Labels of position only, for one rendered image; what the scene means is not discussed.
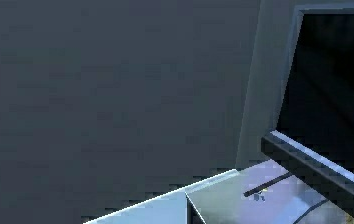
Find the thin black stick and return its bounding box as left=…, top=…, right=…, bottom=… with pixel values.
left=243, top=171, right=294, bottom=198

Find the pale grey television stand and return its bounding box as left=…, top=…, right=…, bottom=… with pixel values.
left=83, top=159, right=354, bottom=224

